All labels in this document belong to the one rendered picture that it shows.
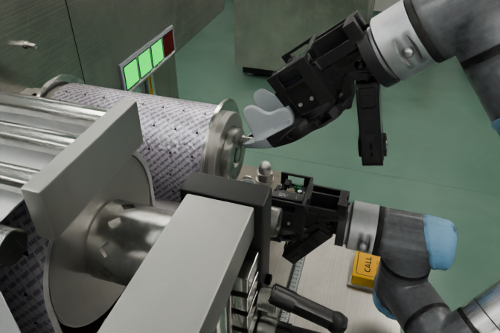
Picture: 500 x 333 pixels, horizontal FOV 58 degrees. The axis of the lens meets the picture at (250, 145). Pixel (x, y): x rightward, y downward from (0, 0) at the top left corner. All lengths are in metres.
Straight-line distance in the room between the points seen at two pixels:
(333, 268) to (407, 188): 1.74
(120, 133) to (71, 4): 0.56
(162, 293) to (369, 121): 0.37
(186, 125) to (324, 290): 0.47
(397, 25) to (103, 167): 0.31
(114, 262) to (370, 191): 2.27
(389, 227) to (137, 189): 0.40
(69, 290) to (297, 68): 0.30
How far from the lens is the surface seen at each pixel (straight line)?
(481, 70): 0.47
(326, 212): 0.68
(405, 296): 0.74
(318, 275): 0.92
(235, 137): 0.58
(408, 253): 0.69
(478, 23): 0.46
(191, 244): 0.23
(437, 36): 0.46
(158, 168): 0.58
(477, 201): 2.69
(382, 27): 0.48
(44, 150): 0.30
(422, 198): 2.60
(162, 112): 0.59
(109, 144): 0.29
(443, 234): 0.70
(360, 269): 0.91
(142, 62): 1.04
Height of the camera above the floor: 1.60
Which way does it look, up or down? 35 degrees down
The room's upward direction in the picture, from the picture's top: straight up
